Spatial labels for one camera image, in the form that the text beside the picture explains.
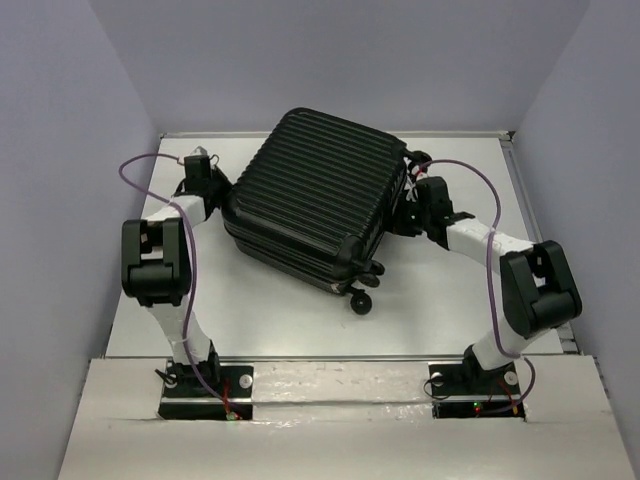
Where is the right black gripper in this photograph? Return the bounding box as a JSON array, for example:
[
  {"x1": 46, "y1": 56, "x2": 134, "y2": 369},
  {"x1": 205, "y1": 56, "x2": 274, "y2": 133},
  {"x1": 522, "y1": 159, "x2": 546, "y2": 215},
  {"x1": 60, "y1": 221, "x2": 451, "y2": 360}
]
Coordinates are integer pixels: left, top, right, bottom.
[{"x1": 381, "y1": 193, "x2": 430, "y2": 237}]

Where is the black hard-shell suitcase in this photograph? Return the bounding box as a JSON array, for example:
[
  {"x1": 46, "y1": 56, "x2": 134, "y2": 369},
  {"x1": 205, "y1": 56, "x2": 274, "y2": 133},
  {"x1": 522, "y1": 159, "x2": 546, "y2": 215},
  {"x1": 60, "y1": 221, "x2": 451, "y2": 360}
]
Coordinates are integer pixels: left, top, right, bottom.
[{"x1": 222, "y1": 107, "x2": 431, "y2": 315}]

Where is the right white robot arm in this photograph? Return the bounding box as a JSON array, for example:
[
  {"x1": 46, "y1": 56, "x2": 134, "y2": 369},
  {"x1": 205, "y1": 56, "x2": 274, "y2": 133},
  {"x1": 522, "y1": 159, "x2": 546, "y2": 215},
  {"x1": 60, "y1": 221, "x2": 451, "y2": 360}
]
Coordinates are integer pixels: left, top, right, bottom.
[{"x1": 392, "y1": 177, "x2": 582, "y2": 392}]

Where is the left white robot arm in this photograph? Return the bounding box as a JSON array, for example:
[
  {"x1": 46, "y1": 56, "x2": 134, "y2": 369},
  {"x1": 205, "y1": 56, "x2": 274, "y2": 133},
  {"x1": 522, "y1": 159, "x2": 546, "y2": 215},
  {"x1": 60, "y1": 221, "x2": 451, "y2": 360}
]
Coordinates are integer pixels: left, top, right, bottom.
[{"x1": 118, "y1": 147, "x2": 231, "y2": 397}]

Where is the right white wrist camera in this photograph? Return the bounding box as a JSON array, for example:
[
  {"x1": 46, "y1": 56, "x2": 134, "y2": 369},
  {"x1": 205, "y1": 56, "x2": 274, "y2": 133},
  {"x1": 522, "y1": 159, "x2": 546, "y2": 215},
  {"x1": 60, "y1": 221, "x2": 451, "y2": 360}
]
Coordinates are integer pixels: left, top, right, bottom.
[{"x1": 405, "y1": 172, "x2": 430, "y2": 203}]

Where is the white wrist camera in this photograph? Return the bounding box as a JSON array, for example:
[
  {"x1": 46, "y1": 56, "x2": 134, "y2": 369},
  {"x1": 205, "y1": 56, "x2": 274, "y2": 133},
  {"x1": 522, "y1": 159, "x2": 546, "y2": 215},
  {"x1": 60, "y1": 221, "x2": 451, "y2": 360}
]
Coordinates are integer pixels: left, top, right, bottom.
[
  {"x1": 190, "y1": 146, "x2": 209, "y2": 157},
  {"x1": 405, "y1": 172, "x2": 430, "y2": 203}
]

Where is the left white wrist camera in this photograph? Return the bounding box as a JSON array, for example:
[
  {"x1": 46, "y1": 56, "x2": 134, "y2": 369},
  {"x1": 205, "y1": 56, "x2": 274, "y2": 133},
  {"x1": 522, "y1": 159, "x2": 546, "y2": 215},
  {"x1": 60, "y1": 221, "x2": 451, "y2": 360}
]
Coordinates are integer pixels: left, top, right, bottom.
[{"x1": 190, "y1": 146, "x2": 209, "y2": 157}]

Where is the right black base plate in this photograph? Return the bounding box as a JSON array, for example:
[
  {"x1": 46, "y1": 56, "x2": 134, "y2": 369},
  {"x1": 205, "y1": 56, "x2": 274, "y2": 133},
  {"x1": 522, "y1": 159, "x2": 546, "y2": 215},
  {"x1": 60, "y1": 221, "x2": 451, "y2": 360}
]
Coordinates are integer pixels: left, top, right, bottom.
[{"x1": 423, "y1": 363, "x2": 526, "y2": 420}]

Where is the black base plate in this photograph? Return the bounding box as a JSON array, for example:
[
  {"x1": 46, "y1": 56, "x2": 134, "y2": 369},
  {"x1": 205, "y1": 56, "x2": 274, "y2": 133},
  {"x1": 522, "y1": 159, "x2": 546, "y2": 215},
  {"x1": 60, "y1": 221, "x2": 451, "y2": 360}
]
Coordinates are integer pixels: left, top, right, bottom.
[
  {"x1": 155, "y1": 362, "x2": 254, "y2": 421},
  {"x1": 423, "y1": 363, "x2": 526, "y2": 420}
]

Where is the aluminium rail right edge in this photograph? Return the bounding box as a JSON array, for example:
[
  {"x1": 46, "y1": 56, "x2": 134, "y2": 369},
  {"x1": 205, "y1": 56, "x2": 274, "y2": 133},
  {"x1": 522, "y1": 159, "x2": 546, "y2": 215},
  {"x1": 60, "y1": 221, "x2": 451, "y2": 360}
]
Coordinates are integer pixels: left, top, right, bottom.
[{"x1": 500, "y1": 131, "x2": 581, "y2": 355}]

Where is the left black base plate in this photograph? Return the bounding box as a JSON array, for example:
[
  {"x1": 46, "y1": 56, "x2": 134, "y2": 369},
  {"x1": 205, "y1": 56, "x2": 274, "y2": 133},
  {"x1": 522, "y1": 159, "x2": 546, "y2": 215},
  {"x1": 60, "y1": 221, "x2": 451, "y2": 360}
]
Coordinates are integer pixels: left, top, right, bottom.
[{"x1": 155, "y1": 362, "x2": 254, "y2": 421}]

